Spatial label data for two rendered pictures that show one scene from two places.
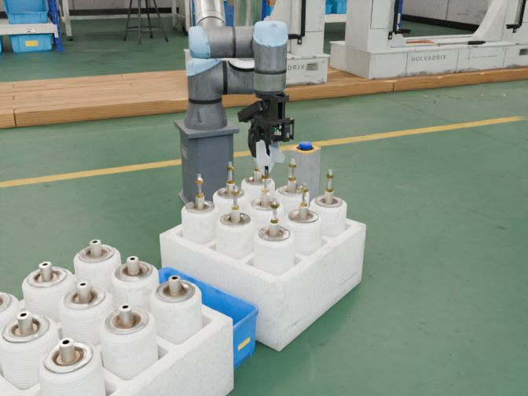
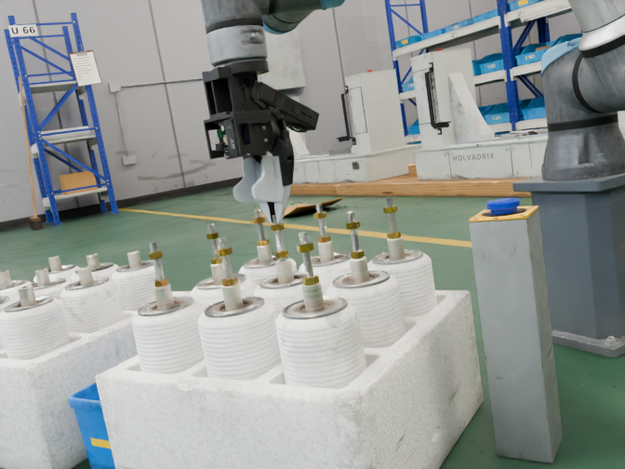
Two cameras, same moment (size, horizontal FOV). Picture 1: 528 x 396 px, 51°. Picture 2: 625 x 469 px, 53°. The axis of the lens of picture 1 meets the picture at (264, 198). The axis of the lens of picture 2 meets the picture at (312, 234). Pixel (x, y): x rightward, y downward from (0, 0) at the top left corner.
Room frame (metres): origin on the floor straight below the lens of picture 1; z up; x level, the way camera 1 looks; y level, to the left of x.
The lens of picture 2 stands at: (1.26, -0.86, 0.44)
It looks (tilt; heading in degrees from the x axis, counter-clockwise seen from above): 9 degrees down; 85
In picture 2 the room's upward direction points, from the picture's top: 9 degrees counter-clockwise
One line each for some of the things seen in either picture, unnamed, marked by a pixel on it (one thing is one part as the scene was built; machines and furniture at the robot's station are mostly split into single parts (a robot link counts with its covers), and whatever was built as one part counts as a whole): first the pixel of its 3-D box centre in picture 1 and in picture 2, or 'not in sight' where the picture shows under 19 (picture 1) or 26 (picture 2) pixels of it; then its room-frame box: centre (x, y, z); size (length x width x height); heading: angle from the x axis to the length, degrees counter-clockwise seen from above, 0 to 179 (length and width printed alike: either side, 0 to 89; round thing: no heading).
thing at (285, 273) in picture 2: (265, 199); (285, 272); (1.29, 0.00, 0.26); 0.02 x 0.02 x 0.03
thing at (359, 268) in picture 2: (291, 186); (359, 270); (1.38, -0.08, 0.26); 0.02 x 0.02 x 0.03
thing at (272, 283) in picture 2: (265, 204); (285, 281); (1.29, 0.00, 0.25); 0.08 x 0.08 x 0.01
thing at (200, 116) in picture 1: (205, 110); (583, 145); (1.86, 0.21, 0.35); 0.15 x 0.15 x 0.10
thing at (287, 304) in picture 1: (265, 258); (304, 389); (1.29, 0.00, 0.09); 0.39 x 0.39 x 0.18; 52
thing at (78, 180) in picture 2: not in sight; (77, 182); (-0.41, 5.75, 0.36); 0.31 x 0.25 x 0.20; 23
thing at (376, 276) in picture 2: (291, 190); (361, 279); (1.38, -0.08, 0.25); 0.08 x 0.08 x 0.01
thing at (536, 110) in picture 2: not in sight; (551, 105); (4.41, 5.21, 0.36); 0.50 x 0.38 x 0.21; 23
